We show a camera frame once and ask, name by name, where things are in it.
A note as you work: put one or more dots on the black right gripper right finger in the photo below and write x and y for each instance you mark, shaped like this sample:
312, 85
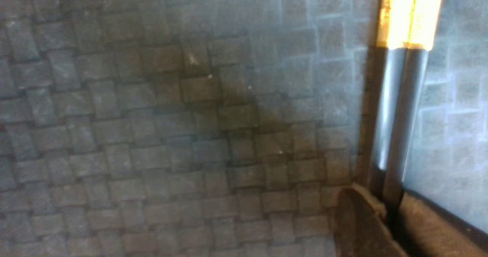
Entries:
425, 229

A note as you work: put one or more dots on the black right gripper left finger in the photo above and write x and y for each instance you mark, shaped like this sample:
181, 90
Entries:
360, 229

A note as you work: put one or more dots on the black plastic serving tray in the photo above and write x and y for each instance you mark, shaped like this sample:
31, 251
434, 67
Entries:
183, 128

